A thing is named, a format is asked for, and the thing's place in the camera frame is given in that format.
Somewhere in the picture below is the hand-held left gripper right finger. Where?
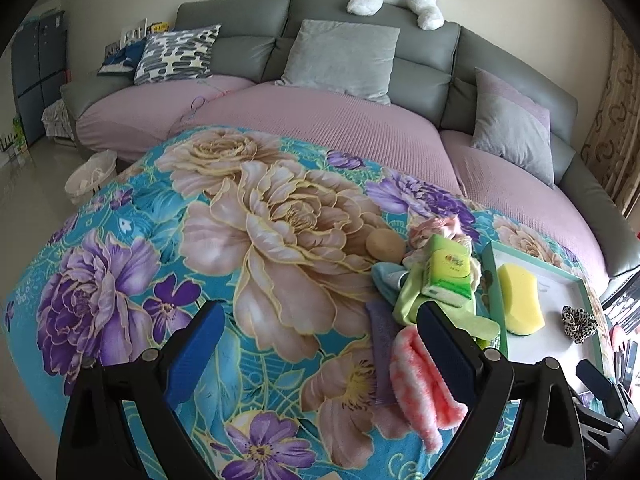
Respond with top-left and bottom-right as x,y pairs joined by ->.
416,301 -> 587,480

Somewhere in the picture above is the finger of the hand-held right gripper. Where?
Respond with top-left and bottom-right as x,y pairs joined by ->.
575,359 -> 627,419

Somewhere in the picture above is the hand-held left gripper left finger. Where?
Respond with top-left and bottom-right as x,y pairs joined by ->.
56,301 -> 227,480

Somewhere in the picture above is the pink white striped towel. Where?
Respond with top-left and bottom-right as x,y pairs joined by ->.
390,325 -> 469,454

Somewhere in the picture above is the purple cloth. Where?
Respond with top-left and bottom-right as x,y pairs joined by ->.
365,300 -> 402,407

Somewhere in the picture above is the light green cloth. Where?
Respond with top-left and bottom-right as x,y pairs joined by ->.
392,260 -> 501,345

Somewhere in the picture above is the green tissue pack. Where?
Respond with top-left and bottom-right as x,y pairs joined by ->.
420,234 -> 474,307

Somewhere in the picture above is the yellow sponge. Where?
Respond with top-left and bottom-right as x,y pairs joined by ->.
497,262 -> 546,335

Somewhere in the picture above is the blue face mask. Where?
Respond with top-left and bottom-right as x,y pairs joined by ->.
371,262 -> 417,307

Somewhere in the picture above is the teal rimmed white tray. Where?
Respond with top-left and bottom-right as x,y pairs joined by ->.
479,240 -> 614,392

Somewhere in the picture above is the beige pink fluffy plush toy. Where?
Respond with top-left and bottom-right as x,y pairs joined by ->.
407,215 -> 474,252

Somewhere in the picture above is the leopard print scrunchie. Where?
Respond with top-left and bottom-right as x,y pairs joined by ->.
560,305 -> 599,345

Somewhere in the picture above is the floral printed blanket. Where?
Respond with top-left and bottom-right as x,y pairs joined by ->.
0,125 -> 616,480

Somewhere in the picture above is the beige round sponge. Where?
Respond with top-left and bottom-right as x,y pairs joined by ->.
366,227 -> 407,265

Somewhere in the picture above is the pink sofa seat cover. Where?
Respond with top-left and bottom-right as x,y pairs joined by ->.
75,74 -> 257,162
440,130 -> 614,282
165,81 -> 462,197

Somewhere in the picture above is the white basket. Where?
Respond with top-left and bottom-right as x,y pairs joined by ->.
64,150 -> 118,205

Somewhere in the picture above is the grey and pink pillow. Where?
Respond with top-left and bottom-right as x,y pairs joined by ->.
470,67 -> 557,188

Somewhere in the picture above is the grey white footstool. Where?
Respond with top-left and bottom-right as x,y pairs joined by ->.
42,100 -> 77,147

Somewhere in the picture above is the beige patterned curtain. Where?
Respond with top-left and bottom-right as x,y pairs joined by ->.
582,20 -> 640,221

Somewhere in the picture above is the green box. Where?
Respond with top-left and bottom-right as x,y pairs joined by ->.
11,115 -> 29,154

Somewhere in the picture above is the blue white patterned pillow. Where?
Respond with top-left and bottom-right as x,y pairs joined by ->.
133,24 -> 222,86

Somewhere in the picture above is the blue cloth bag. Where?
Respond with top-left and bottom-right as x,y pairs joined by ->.
97,40 -> 148,77

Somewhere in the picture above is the grey leather sofa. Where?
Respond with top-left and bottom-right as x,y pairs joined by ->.
60,0 -> 640,306

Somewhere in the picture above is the blue cabinet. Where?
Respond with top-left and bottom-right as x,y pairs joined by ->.
11,10 -> 68,148

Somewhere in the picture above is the plain grey pillow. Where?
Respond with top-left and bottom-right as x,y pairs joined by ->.
275,19 -> 402,106

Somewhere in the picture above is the row of books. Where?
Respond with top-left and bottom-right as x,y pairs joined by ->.
105,17 -> 173,61

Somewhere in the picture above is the thin purple cable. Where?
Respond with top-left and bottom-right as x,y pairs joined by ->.
181,77 -> 227,122

